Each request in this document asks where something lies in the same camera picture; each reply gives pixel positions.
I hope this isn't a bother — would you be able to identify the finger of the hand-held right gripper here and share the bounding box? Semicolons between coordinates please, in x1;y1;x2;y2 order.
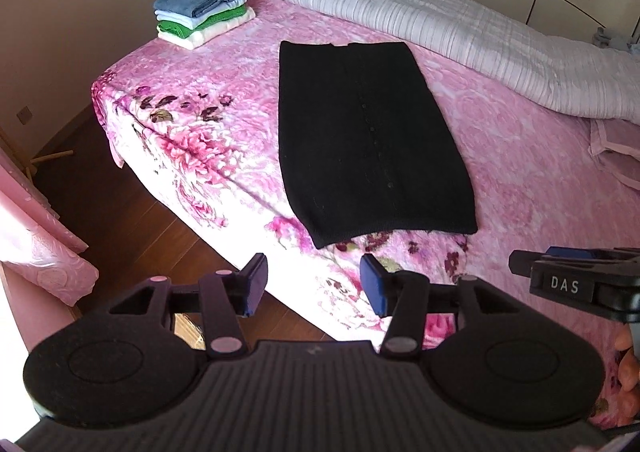
509;247;640;279

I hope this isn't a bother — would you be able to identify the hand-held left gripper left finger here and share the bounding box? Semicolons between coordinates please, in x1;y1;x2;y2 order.
107;253;269;359

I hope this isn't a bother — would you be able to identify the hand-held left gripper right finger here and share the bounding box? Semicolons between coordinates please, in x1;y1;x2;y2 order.
360;253;528;359

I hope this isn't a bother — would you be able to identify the black knit cardigan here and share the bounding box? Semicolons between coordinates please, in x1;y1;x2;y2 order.
278;40;479;249

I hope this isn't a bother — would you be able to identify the person's right hand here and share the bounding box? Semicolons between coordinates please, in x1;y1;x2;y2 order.
614;327;640;393

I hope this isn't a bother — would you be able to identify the purple pillow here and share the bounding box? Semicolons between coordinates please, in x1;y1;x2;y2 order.
589;118;640;193

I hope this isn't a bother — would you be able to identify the pink floral bedsheet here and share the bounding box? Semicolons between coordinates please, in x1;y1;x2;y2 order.
91;0;640;428

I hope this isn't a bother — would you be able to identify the pink curtain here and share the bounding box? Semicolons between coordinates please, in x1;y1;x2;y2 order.
0;132;100;333

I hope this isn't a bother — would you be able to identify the wooden stick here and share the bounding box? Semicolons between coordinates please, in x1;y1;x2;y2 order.
27;149;75;168

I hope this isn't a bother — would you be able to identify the cream folded garment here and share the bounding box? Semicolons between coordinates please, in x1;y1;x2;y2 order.
158;11;257;51

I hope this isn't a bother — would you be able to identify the light striped quilt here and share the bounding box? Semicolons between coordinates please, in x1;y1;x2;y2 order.
235;0;640;125

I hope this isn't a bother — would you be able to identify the green folded garment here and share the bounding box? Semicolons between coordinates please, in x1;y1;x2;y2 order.
156;6;249;39

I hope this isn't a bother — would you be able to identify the white folded garment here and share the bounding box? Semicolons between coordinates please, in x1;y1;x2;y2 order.
154;4;248;30

